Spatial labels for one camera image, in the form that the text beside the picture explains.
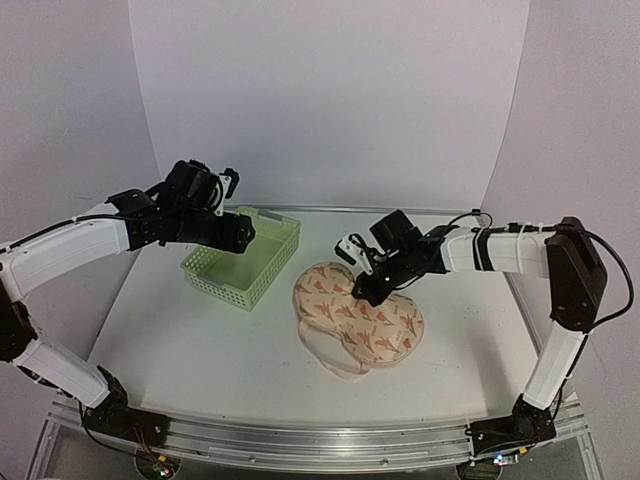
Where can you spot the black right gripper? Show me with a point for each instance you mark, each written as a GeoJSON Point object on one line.
{"type": "Point", "coordinates": [373, 295]}

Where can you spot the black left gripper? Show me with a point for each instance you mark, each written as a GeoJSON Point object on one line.
{"type": "Point", "coordinates": [234, 238]}

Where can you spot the green plastic basket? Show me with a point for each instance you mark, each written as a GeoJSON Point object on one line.
{"type": "Point", "coordinates": [241, 280]}

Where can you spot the floral mesh laundry bag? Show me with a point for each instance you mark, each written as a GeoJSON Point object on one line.
{"type": "Point", "coordinates": [380, 337]}

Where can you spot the beige bra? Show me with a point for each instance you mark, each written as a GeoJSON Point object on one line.
{"type": "Point", "coordinates": [331, 353]}

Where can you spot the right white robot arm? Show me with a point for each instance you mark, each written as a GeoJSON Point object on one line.
{"type": "Point", "coordinates": [565, 254]}

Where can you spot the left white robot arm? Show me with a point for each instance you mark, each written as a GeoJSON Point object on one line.
{"type": "Point", "coordinates": [125, 222]}

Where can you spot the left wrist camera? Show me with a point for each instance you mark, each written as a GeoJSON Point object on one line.
{"type": "Point", "coordinates": [228, 181]}

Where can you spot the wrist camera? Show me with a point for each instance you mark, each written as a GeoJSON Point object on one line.
{"type": "Point", "coordinates": [228, 181]}
{"type": "Point", "coordinates": [352, 249]}

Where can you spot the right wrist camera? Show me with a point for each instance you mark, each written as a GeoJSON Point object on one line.
{"type": "Point", "coordinates": [352, 249]}

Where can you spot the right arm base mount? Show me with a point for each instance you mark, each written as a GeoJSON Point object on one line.
{"type": "Point", "coordinates": [525, 427]}

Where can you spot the aluminium front rail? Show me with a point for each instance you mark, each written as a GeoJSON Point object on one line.
{"type": "Point", "coordinates": [361, 448]}

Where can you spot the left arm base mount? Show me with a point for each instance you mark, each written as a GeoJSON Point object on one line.
{"type": "Point", "coordinates": [115, 418]}

